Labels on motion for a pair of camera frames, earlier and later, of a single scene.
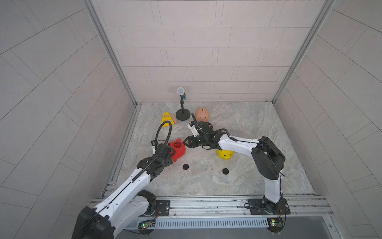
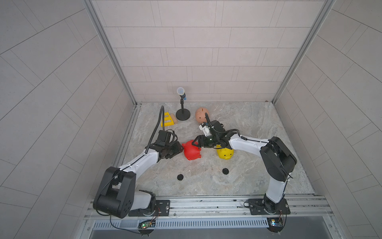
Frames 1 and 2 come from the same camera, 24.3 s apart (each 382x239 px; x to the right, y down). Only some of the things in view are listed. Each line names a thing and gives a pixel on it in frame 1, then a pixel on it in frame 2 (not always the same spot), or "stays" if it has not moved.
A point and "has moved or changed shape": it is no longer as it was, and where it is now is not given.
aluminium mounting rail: x=161 y=207 stays
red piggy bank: x=179 y=147 has moved or changed shape
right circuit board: x=275 y=224 stays
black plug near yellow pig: x=225 y=171 stays
